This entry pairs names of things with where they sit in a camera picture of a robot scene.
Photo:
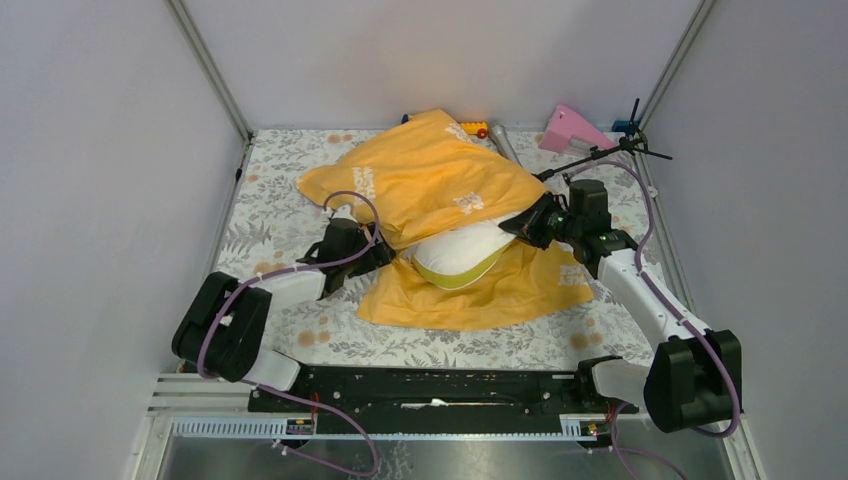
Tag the pink plastic wedge block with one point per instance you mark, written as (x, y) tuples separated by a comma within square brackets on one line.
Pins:
[(568, 130)]

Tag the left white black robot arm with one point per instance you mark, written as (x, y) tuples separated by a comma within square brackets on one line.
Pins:
[(222, 331)]

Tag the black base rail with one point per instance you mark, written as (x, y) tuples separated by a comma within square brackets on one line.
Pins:
[(437, 401)]

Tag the white pillow with yellow edge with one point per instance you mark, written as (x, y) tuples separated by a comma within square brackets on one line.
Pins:
[(457, 258)]

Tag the yellow Mickey Mouse pillowcase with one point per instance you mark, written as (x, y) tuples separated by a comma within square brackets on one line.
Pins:
[(426, 177)]

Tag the grey metal cylinder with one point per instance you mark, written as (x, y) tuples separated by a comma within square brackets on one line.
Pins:
[(499, 136)]

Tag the blue clamp block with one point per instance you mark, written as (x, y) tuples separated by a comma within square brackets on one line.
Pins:
[(627, 127)]

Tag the black tripod stand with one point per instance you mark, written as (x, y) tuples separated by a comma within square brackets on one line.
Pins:
[(630, 145)]

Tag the orange toy wagon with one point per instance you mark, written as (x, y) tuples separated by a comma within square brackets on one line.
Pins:
[(476, 129)]

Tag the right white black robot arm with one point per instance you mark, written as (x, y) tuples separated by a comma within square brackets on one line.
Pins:
[(694, 380)]

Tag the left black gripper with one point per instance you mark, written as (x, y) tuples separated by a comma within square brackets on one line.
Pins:
[(378, 254)]

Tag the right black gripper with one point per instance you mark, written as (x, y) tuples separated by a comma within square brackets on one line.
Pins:
[(529, 222)]

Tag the floral patterned table mat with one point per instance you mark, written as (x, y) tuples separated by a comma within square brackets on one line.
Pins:
[(272, 224)]

